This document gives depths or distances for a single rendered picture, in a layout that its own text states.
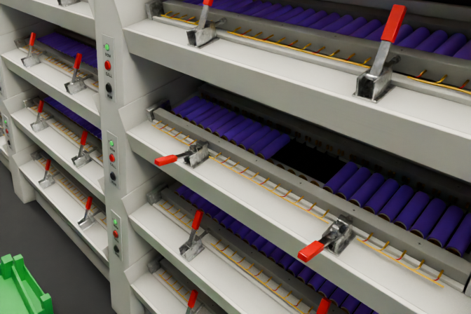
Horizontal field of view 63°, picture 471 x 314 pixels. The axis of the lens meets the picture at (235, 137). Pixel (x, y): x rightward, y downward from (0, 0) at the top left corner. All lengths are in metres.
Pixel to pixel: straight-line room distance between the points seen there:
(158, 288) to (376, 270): 0.58
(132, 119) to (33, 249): 0.72
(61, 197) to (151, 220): 0.51
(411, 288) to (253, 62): 0.32
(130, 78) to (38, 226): 0.84
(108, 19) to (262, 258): 0.50
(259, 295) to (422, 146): 0.40
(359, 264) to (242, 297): 0.25
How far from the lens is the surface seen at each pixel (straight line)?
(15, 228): 1.48
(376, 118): 0.41
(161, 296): 0.95
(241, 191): 0.58
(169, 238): 0.79
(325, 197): 0.53
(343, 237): 0.49
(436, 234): 0.52
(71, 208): 1.24
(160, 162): 0.59
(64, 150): 1.14
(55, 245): 1.37
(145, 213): 0.85
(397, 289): 0.48
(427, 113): 0.40
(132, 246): 0.92
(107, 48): 0.76
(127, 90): 0.74
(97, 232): 1.13
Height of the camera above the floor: 0.85
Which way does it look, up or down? 24 degrees down
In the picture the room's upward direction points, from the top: 6 degrees clockwise
